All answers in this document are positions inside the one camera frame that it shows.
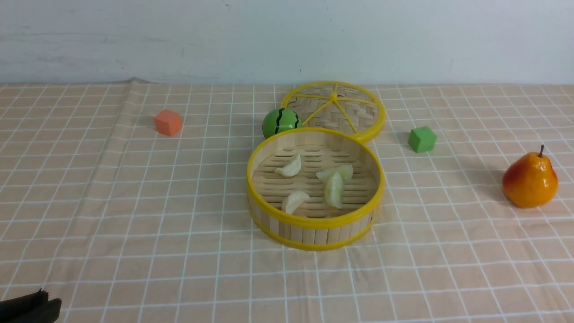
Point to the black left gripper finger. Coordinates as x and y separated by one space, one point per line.
32 308

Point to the white dumpling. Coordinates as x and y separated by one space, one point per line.
292 168
292 202

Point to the pale dumpling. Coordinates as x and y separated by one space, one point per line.
333 191

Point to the greenish dumpling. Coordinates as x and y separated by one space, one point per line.
345 171

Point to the yellow-rimmed bamboo steamer tray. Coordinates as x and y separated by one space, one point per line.
314 226

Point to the yellow-rimmed bamboo steamer lid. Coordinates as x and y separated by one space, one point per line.
338 106

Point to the beige checkered tablecloth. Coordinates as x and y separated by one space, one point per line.
127 225

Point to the orange foam cube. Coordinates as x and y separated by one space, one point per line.
168 122

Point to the green watermelon toy ball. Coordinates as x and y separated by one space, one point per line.
278 120

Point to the green foam cube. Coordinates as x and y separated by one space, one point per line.
422 139

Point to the orange-yellow toy pear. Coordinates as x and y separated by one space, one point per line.
530 181

